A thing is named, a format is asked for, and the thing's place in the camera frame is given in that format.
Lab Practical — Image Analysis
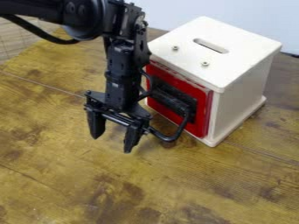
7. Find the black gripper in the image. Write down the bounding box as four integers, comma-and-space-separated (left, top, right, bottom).
85, 40, 151, 153

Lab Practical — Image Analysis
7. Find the black metal drawer handle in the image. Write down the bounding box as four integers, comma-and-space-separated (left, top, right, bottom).
140, 76, 197, 142

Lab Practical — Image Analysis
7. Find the red drawer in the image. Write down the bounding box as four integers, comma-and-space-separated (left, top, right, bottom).
145, 61, 213, 138

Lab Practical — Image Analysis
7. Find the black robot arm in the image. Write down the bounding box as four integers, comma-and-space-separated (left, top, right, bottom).
0, 0, 151, 153

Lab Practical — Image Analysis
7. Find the white wooden box cabinet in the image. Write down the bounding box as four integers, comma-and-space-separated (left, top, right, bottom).
145, 17, 281, 147

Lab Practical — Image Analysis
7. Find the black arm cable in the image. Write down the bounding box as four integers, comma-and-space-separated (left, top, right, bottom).
0, 13, 80, 46

